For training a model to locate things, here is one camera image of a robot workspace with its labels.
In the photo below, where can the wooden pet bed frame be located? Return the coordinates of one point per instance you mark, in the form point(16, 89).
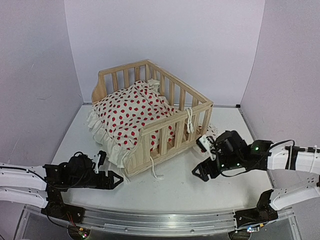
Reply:
point(167, 137)

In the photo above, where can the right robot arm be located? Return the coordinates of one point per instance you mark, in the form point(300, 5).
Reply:
point(229, 152)

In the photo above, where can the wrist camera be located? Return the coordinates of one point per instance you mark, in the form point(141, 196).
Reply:
point(205, 143)
point(99, 160)

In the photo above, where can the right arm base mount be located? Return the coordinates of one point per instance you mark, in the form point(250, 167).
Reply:
point(263, 213)

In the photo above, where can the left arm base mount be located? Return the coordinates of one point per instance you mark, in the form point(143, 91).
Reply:
point(56, 208)

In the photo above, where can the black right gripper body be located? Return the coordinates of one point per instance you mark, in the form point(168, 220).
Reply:
point(232, 162)

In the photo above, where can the strawberry print ruffled mattress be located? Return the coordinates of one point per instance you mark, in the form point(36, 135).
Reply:
point(116, 120)

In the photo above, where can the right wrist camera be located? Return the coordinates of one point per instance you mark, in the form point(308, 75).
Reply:
point(205, 143)

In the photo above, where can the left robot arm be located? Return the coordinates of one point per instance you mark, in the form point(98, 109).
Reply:
point(37, 185)

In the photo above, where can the strawberry print small pillow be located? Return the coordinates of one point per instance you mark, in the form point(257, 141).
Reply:
point(211, 131)

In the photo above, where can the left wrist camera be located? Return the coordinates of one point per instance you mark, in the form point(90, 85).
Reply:
point(99, 160)

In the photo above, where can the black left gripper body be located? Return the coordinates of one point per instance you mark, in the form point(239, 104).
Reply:
point(97, 184)

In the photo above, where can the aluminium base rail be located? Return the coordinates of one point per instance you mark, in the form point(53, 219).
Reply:
point(164, 224)

